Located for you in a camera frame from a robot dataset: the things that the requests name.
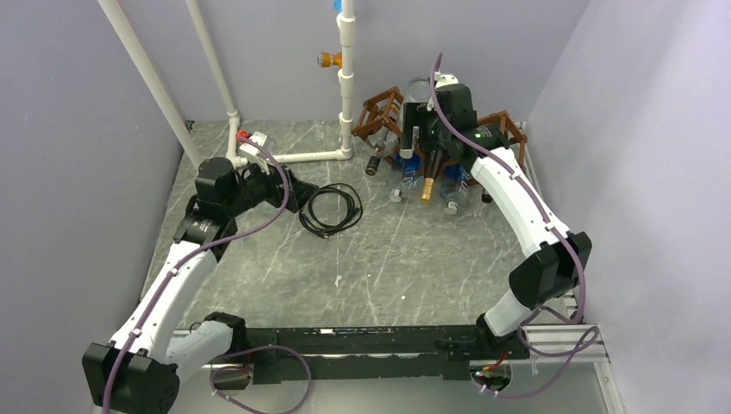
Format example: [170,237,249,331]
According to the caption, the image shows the white PVC pipe frame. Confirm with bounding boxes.
[98,1,356,167]

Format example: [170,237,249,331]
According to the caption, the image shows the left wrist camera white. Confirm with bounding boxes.
[234,129,270,175]

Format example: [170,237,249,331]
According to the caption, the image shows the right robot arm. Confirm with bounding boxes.
[403,81,592,358]

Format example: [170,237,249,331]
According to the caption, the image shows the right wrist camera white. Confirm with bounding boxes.
[433,72,459,90]

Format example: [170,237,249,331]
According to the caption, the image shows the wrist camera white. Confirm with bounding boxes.
[234,129,270,175]
[433,72,459,90]

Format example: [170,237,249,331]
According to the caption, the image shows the orange valve fitting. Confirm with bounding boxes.
[316,52,343,69]

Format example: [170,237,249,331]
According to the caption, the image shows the brown wooden wine rack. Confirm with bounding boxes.
[353,83,527,177]

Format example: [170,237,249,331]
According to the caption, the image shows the aluminium rail frame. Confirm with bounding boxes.
[172,324,606,396]

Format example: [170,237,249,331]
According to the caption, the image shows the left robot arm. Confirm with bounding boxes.
[82,157,319,413]

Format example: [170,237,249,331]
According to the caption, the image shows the clear glass bottle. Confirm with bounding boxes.
[259,134,276,155]
[399,76,437,160]

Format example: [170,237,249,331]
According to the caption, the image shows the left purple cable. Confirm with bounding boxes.
[101,134,314,414]

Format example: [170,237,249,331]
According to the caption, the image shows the dark bottle black cap left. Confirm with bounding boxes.
[365,135,386,176]

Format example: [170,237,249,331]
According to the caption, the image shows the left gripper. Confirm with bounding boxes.
[224,154,318,217]

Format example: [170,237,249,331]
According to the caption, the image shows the coiled black cable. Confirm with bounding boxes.
[298,183,365,241]

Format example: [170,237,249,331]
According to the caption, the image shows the blue label clear bottle left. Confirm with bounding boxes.
[387,154,422,203]

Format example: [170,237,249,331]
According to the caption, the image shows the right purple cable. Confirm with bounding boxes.
[428,52,601,401]

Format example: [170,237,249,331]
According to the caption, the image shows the brown gold-capped wine bottle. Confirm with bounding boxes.
[421,150,447,203]

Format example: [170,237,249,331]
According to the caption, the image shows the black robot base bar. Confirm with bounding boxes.
[214,324,529,385]

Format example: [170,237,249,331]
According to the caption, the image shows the purple cable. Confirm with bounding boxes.
[428,52,601,401]
[101,134,314,414]

